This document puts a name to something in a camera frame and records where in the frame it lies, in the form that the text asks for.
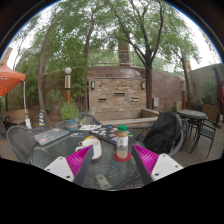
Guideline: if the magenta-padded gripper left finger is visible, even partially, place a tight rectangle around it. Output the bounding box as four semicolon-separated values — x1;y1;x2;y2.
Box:
43;144;95;187

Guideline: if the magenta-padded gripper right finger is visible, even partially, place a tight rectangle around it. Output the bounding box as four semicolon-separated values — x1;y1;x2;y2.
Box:
130;143;184;187

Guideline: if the green-capped brown drink bottle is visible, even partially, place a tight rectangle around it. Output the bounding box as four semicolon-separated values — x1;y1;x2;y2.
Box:
116;124;130;160

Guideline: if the grey mesh chair under jacket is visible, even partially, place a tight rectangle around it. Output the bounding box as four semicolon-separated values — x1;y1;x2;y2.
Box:
143;113;186;158

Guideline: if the grey laptop with stickers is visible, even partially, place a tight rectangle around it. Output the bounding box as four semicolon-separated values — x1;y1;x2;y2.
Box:
33;127;71;147

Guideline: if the white mug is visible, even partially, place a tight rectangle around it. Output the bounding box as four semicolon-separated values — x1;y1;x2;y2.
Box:
75;138;103;161

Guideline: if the green plant in blue pot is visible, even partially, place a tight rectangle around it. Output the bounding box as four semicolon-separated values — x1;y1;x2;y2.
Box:
59;99;81;132

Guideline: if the blue yellow striped cone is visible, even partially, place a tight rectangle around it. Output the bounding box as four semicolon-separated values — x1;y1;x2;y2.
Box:
38;109;46;127

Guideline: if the white printed paper sheet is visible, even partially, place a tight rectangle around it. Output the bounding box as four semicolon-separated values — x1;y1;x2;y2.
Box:
78;124;103;132

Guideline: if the black metal patio chair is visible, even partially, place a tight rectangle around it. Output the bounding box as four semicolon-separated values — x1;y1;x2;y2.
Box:
190;116;221;159

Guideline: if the round dark patio table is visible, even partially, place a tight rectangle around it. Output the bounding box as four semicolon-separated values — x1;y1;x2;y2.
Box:
176;109;208;136

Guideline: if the dark-trunk tree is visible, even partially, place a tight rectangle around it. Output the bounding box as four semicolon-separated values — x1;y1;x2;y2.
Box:
103;0;201;111

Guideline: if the leaning pale-trunk tree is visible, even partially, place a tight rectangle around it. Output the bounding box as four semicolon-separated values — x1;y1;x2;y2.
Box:
13;1;101;126

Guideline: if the maroon closed patio umbrella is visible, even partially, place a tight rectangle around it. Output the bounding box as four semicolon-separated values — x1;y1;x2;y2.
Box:
213;64;224;108

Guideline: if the orange canopy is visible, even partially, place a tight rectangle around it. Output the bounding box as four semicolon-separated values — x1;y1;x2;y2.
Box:
0;63;27;98

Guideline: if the globe-topped lamp post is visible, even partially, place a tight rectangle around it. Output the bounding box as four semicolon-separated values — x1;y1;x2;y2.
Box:
64;66;73;106

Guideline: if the stone fountain wall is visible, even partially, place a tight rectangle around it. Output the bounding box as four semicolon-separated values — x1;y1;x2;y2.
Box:
87;77;148;114

